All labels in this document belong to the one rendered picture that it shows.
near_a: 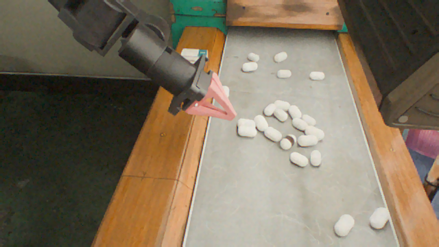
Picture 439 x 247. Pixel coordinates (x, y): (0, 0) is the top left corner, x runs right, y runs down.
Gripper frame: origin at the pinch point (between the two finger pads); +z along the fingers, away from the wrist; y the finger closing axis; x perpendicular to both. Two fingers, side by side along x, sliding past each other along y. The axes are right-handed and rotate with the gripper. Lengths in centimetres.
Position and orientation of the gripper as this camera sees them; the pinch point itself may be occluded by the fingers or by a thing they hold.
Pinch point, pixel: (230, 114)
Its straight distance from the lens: 60.9
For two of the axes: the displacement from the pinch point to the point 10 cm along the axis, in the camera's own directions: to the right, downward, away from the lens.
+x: -6.3, 5.6, 5.4
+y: 1.2, -6.1, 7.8
